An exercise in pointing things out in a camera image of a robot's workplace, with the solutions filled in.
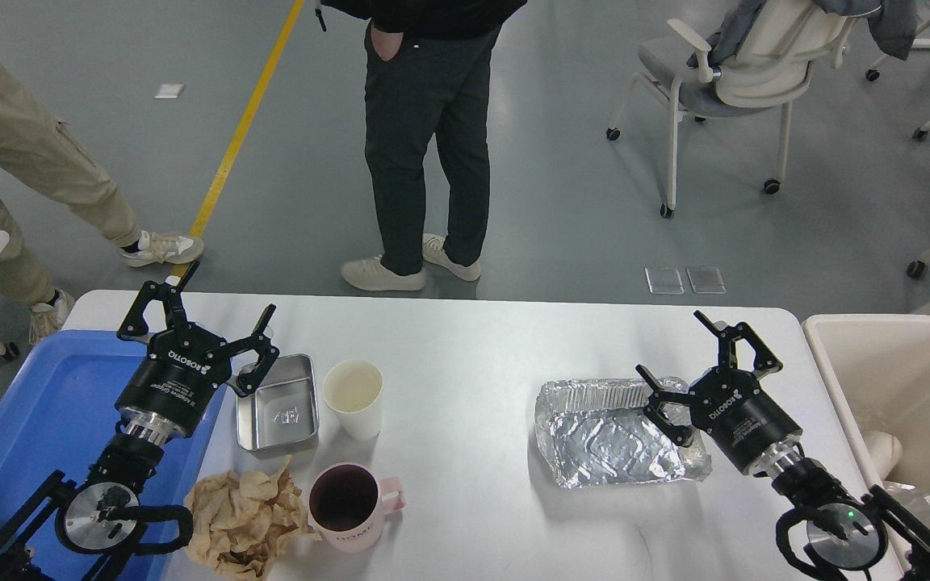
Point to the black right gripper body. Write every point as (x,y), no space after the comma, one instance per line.
(741,418)

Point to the white paper cup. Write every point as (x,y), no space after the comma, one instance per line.
(353,390)

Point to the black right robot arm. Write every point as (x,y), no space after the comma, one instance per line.
(827,532)

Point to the crumpled brown paper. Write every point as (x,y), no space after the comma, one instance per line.
(243,522)

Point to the white tube in bin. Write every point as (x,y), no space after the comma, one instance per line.
(884,453)

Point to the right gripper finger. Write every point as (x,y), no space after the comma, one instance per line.
(765,362)
(681,435)

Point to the person in black trousers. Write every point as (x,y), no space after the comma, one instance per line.
(429,66)

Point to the aluminium foil tray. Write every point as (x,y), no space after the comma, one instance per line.
(592,432)

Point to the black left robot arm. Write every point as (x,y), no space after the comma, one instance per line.
(104,516)

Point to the white office chair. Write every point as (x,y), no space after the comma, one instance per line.
(772,67)

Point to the beige plastic bin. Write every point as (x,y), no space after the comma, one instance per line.
(877,370)

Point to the pink mug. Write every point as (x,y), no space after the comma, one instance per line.
(349,504)

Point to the foil trash in bin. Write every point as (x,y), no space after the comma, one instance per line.
(915,499)

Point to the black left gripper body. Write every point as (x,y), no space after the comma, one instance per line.
(173,386)

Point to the person in beige trousers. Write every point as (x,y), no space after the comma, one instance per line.
(37,149)

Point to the square steel container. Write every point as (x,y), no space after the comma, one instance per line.
(282,414)

